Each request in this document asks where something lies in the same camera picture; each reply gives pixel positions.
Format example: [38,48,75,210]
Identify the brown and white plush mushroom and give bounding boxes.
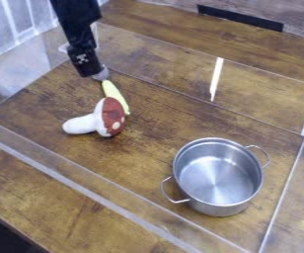
[61,97,125,137]

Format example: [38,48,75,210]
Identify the black bar on table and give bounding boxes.
[196,4,283,32]

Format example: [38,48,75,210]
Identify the spoon with yellow handle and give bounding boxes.
[91,65,131,116]

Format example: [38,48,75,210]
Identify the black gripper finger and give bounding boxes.
[67,45,103,77]

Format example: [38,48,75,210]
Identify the clear acrylic front barrier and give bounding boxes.
[0,126,250,253]

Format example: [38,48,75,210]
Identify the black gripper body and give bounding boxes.
[49,0,101,48]

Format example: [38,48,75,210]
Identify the clear acrylic triangular stand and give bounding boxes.
[57,23,99,54]

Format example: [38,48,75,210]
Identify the silver pot with handles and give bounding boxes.
[159,137,270,217]

